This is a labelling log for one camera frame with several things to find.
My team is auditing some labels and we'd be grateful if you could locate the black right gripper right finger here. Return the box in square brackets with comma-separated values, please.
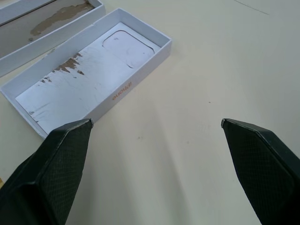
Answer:
[221, 118, 300, 225]

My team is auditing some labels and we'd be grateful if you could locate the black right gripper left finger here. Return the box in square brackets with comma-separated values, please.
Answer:
[0, 118, 94, 225]

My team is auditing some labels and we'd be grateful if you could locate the white phone box base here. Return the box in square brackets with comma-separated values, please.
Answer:
[0, 7, 173, 140]

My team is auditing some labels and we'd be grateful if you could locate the white phone box lid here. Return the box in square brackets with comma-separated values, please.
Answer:
[0, 0, 106, 78]

